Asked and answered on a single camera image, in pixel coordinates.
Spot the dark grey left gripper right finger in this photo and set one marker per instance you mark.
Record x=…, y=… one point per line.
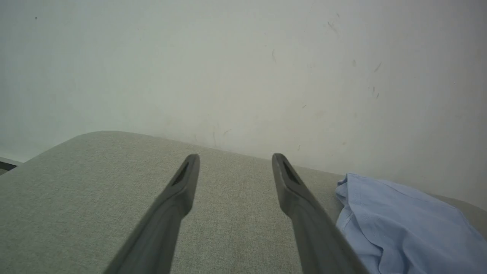
x=315, y=232

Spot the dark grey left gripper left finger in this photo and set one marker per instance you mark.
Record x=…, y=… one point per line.
x=163, y=224

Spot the light blue polo shirt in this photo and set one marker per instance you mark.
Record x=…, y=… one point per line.
x=411, y=228

